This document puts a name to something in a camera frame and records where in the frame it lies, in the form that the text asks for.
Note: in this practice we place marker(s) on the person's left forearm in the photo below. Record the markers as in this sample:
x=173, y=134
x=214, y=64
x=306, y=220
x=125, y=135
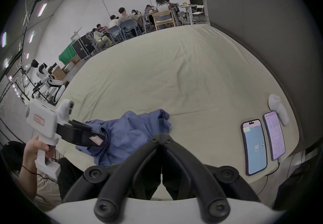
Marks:
x=27, y=182

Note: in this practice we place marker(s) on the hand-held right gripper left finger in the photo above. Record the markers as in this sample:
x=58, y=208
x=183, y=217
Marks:
x=118, y=182

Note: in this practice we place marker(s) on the group of people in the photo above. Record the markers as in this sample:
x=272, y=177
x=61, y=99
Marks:
x=126, y=17

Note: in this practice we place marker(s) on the white humanoid robot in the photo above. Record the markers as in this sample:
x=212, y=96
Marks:
x=48, y=79

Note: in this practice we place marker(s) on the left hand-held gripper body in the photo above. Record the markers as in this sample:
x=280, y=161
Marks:
x=41, y=119

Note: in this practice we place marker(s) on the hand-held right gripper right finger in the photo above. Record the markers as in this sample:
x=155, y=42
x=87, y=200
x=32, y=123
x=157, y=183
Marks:
x=204, y=182

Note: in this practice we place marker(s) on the black flight case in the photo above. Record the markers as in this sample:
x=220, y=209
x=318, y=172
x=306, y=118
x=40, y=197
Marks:
x=83, y=46

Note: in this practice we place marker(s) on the phone with white screen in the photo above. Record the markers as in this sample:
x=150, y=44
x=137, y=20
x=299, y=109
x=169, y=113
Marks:
x=275, y=134

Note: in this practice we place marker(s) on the bed with beige sheet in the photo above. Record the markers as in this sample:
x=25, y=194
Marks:
x=186, y=71

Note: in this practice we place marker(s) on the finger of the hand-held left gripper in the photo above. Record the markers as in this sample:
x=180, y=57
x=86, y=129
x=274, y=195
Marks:
x=79, y=124
x=80, y=137

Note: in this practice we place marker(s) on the grey padded headboard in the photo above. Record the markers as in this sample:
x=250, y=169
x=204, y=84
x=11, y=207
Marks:
x=265, y=28

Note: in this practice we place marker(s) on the stack of cartons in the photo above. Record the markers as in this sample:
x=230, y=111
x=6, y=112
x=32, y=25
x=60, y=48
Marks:
x=61, y=70

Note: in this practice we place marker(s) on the blue shirt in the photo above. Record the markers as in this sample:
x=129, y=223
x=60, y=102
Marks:
x=131, y=132

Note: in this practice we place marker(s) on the wooden chair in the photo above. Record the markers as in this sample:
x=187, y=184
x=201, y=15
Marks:
x=164, y=17

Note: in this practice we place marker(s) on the person's left hand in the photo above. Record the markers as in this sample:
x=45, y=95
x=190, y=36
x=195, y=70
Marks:
x=30, y=153

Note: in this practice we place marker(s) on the white hand controller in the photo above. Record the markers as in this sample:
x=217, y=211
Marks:
x=277, y=107

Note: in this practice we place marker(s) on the phone with blue screen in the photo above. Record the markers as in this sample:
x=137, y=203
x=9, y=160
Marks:
x=256, y=147

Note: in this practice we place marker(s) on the white table with chair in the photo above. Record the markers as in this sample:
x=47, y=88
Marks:
x=194, y=12

